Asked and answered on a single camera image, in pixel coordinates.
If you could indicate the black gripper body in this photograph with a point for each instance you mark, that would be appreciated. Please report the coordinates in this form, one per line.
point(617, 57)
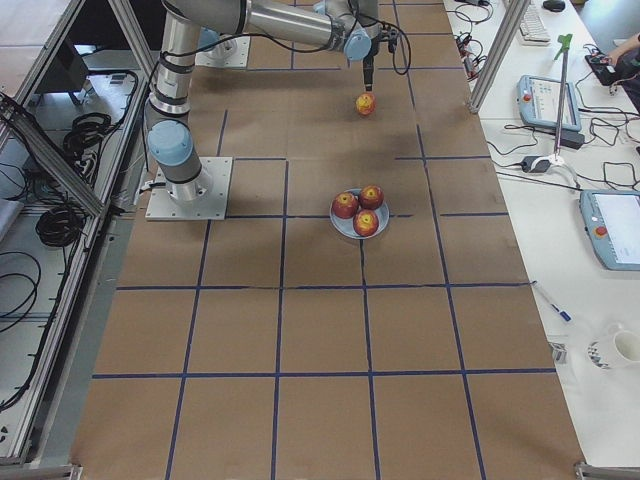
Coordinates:
point(368, 68)

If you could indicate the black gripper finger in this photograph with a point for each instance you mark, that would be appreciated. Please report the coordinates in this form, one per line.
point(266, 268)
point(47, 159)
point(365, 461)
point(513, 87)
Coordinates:
point(368, 73)

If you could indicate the red yellow apple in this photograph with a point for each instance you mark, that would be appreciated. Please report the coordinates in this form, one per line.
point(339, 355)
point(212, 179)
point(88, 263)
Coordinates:
point(365, 104)

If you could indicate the red apple on plate rear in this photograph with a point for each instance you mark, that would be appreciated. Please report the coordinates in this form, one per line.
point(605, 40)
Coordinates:
point(371, 197)

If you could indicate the red apple on plate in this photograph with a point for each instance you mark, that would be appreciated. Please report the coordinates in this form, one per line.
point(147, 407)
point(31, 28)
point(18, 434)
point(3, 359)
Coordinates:
point(365, 223)
point(345, 205)
point(371, 197)

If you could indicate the red apple on plate left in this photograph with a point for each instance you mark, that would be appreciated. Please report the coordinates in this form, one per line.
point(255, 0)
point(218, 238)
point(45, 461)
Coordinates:
point(345, 205)

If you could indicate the red apple on plate front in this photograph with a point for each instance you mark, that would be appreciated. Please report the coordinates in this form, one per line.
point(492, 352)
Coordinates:
point(365, 223)

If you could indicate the silver metal plate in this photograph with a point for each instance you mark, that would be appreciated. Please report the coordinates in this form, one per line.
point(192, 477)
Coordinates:
point(344, 226)

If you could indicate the white keyboard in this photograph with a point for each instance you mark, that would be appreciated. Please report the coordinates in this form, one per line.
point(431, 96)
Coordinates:
point(532, 31)

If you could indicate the far teach pendant right side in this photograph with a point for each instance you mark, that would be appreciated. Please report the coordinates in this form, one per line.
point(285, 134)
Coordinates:
point(538, 101)

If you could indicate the teach pendant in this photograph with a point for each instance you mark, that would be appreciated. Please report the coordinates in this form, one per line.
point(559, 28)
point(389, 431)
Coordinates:
point(611, 220)
point(538, 101)

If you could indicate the green tipped reach stick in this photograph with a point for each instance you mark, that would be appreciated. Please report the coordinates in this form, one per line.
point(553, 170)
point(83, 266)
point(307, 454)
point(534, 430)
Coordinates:
point(564, 40)

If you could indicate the near teach pendant right side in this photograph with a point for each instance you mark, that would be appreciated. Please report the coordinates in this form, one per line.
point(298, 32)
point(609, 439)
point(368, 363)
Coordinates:
point(611, 220)

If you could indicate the blue white pen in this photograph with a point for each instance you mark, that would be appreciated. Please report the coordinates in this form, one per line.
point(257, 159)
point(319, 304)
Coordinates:
point(561, 312)

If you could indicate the white mug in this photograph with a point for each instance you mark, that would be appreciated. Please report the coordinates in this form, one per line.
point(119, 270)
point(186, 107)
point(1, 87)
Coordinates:
point(616, 347)

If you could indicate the right side aluminium post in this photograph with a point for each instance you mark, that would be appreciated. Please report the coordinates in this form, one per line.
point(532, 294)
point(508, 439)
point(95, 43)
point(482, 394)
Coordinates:
point(505, 34)

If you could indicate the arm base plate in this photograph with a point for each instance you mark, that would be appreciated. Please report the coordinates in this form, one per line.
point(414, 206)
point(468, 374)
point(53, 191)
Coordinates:
point(231, 54)
point(204, 198)

